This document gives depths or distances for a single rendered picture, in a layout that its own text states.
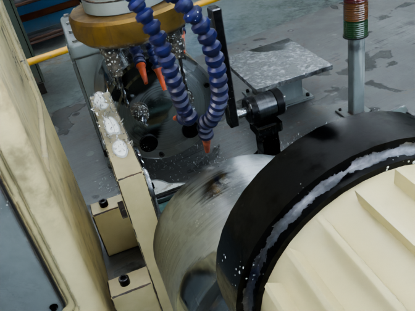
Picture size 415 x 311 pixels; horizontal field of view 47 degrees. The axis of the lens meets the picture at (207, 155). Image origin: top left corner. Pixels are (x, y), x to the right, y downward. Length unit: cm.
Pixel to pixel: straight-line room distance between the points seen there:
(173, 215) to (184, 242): 5
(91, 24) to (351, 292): 53
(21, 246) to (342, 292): 51
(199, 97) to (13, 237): 55
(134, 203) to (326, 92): 95
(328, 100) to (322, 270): 125
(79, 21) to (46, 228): 28
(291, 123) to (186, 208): 83
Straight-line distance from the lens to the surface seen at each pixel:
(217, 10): 91
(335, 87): 155
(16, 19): 392
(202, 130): 66
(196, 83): 104
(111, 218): 101
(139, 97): 101
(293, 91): 148
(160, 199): 97
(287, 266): 26
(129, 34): 66
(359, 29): 127
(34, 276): 71
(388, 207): 25
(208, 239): 54
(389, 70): 164
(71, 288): 74
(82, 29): 69
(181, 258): 56
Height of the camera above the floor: 152
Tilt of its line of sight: 34 degrees down
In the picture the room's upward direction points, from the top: 12 degrees counter-clockwise
